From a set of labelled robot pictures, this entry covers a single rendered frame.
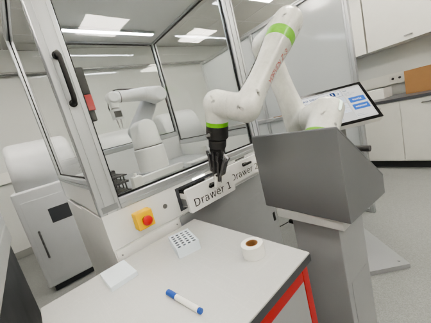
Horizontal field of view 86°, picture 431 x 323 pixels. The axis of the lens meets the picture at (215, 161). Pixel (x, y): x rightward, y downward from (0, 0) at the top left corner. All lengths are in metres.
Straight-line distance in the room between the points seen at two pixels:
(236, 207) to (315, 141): 0.69
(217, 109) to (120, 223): 0.58
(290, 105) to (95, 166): 0.87
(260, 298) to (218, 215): 0.69
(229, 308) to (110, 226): 0.56
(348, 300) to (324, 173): 0.55
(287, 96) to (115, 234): 0.95
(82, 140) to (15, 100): 3.39
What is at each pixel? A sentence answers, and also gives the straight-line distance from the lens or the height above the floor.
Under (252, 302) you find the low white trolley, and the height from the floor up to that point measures 0.76.
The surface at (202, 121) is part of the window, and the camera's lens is 1.22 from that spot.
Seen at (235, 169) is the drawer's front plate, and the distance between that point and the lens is 1.30.
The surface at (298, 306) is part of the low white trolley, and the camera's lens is 0.79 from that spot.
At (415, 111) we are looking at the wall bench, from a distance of 3.60.
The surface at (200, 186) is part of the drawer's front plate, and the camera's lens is 1.06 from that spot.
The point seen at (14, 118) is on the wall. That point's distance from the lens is 4.27.
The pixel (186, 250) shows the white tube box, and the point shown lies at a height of 0.78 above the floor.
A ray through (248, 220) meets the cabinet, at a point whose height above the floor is 0.56.
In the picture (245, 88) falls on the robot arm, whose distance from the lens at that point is 0.85.
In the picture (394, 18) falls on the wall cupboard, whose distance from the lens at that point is 4.01.
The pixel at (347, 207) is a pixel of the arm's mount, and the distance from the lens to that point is 0.86.
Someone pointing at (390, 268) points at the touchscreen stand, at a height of 0.03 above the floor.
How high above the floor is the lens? 1.19
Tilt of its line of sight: 10 degrees down
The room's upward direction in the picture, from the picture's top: 14 degrees counter-clockwise
